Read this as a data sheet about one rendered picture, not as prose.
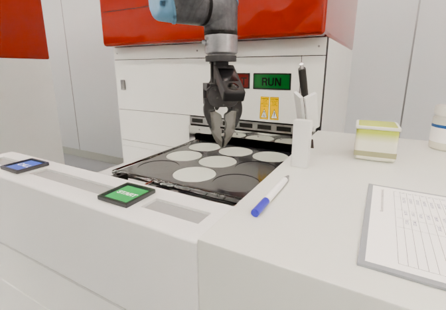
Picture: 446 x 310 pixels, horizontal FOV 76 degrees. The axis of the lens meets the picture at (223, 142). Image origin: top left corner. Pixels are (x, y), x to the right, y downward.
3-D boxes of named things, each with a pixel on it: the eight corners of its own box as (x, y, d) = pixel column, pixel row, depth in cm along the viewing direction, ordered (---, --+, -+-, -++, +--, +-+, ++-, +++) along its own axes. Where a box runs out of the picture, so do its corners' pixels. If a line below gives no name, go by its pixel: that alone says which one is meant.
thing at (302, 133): (296, 157, 57) (300, 89, 54) (316, 160, 55) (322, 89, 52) (287, 166, 52) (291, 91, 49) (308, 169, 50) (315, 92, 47)
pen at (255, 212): (285, 172, 46) (250, 208, 34) (291, 173, 45) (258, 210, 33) (285, 178, 46) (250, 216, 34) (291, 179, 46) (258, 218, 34)
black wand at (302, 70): (304, 66, 44) (306, 61, 44) (295, 66, 44) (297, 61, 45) (312, 150, 58) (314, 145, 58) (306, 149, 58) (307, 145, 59)
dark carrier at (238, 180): (198, 141, 99) (198, 140, 98) (298, 155, 83) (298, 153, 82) (120, 172, 69) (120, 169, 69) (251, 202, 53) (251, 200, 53)
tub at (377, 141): (352, 149, 62) (356, 119, 61) (392, 154, 59) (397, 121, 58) (352, 159, 56) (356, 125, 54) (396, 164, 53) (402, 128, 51)
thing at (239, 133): (192, 149, 107) (191, 124, 104) (312, 168, 86) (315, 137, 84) (189, 150, 105) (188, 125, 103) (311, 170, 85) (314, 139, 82)
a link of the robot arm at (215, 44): (241, 34, 62) (204, 33, 60) (241, 56, 63) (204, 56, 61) (232, 38, 69) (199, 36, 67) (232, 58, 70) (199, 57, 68)
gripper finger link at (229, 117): (229, 141, 75) (229, 106, 72) (235, 147, 69) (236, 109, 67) (218, 142, 74) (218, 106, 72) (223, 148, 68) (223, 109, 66)
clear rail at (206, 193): (115, 173, 70) (115, 167, 70) (259, 208, 53) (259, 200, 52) (110, 174, 69) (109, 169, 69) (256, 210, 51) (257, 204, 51)
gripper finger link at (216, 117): (218, 142, 74) (218, 106, 72) (223, 148, 68) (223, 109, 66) (206, 143, 73) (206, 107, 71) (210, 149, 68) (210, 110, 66)
